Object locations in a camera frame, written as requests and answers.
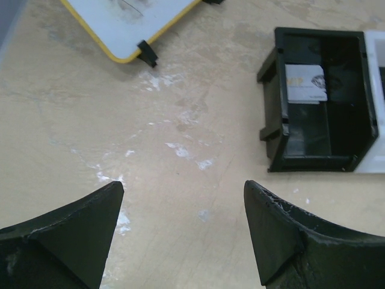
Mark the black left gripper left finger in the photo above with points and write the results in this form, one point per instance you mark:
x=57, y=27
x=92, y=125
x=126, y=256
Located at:
x=64, y=248

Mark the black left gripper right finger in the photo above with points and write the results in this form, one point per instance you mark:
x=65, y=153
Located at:
x=294, y=248

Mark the silver VIP card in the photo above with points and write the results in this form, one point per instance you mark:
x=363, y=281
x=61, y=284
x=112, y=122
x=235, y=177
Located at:
x=305, y=84

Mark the black bin left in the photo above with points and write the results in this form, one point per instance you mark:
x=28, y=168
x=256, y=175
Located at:
x=332, y=136

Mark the black whiteboard clip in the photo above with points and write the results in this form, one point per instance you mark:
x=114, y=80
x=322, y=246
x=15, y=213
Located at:
x=147, y=54
x=218, y=2

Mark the white middle bin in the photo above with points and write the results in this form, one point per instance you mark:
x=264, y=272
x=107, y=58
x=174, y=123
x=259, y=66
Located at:
x=373, y=162

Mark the yellow rimmed whiteboard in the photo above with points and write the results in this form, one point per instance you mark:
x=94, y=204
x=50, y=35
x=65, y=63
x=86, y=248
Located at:
x=118, y=26

